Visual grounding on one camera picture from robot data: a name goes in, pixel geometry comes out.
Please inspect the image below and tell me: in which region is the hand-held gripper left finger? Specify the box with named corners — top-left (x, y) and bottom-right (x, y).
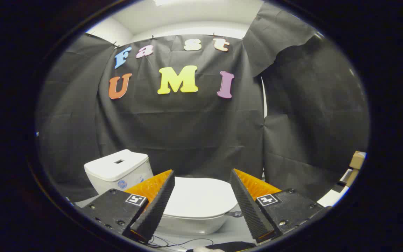
top-left (77, 169), bottom-right (176, 244)

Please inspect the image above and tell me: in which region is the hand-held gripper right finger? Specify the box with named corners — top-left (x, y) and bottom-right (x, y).
top-left (229, 168), bottom-right (331, 244)

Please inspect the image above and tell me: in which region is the white toilet lid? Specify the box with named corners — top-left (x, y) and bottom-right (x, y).
top-left (163, 177), bottom-right (239, 219)

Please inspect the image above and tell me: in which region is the white toilet bowl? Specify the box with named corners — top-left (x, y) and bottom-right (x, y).
top-left (154, 209), bottom-right (237, 236)

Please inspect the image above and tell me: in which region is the white toilet tank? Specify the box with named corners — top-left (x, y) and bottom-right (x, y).
top-left (84, 149), bottom-right (154, 195)

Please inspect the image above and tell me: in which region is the black backdrop cloth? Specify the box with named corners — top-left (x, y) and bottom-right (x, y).
top-left (37, 2), bottom-right (369, 203)

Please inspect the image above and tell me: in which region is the brown cardboard box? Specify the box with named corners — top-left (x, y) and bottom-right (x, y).
top-left (345, 150), bottom-right (366, 188)

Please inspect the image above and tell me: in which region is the thin black cable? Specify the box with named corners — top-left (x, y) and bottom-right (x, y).
top-left (146, 235), bottom-right (216, 249)

